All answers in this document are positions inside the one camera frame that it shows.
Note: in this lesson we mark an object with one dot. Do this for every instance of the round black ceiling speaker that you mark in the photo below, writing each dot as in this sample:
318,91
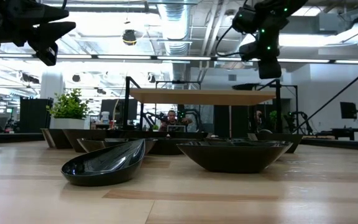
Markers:
129,37

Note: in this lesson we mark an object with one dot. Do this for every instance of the black teardrop mini plate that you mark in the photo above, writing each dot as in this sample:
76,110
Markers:
104,174

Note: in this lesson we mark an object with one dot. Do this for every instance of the large black bowl right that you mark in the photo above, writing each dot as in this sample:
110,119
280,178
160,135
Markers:
235,160

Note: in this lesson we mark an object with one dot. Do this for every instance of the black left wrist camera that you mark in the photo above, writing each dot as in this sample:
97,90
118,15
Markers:
47,54

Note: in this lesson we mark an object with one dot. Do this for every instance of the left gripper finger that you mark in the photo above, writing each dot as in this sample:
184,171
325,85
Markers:
48,14
53,31

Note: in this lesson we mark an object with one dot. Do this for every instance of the small grey laptop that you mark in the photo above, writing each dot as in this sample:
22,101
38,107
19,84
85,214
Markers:
176,128

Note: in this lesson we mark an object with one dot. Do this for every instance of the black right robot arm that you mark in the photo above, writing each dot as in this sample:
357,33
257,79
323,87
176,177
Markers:
278,9

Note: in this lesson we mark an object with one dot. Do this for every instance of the black computer monitor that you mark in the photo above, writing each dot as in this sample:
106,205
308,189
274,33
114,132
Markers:
107,107

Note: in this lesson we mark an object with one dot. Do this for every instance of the green plant white pot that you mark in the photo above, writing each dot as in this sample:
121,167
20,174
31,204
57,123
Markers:
68,107

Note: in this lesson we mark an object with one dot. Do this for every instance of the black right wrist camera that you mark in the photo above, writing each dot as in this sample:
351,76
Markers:
269,70

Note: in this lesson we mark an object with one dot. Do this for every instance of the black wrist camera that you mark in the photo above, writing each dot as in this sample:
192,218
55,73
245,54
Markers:
269,70
47,54

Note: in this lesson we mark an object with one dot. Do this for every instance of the person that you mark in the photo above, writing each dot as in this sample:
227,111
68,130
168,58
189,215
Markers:
172,115

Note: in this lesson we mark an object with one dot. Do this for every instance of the wooden riser shelf black legs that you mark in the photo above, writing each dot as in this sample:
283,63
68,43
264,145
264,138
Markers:
197,97

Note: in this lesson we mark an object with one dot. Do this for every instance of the black cabinet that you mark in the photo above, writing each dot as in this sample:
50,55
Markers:
34,115

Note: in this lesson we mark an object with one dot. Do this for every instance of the black monitor on arm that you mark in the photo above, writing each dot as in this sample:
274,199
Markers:
348,110

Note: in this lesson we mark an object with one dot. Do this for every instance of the black background desk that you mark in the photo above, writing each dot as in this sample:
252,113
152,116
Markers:
346,132

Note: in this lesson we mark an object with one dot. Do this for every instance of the silver ventilation duct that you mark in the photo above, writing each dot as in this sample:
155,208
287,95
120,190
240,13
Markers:
176,28

